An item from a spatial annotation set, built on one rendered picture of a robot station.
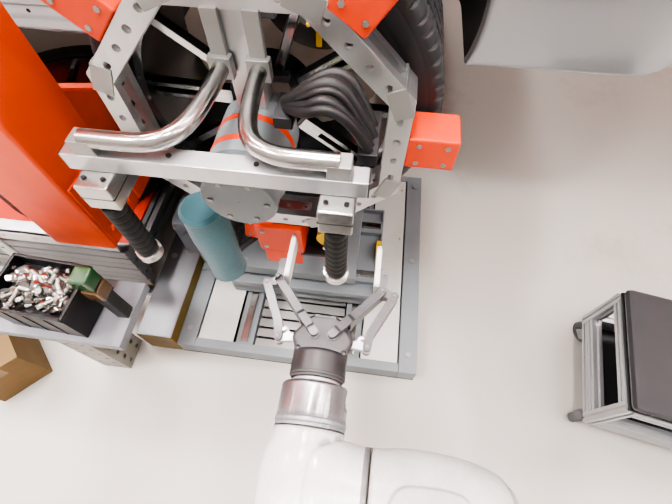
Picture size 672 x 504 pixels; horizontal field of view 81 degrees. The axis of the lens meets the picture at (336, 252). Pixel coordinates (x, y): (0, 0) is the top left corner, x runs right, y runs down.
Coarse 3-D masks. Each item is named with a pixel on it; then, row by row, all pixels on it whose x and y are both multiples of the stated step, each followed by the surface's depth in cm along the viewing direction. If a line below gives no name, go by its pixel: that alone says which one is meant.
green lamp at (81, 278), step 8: (72, 272) 80; (80, 272) 80; (88, 272) 80; (96, 272) 82; (72, 280) 79; (80, 280) 79; (88, 280) 80; (96, 280) 82; (80, 288) 81; (88, 288) 80
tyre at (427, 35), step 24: (408, 0) 57; (432, 0) 64; (384, 24) 60; (408, 24) 59; (432, 24) 61; (96, 48) 70; (408, 48) 62; (432, 48) 63; (432, 72) 65; (432, 96) 69; (408, 168) 86; (288, 192) 99
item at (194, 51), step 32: (160, 32) 76; (288, 32) 65; (160, 64) 80; (192, 64) 92; (288, 64) 72; (320, 64) 69; (160, 96) 81; (192, 96) 79; (224, 96) 78; (320, 128) 82; (384, 128) 82
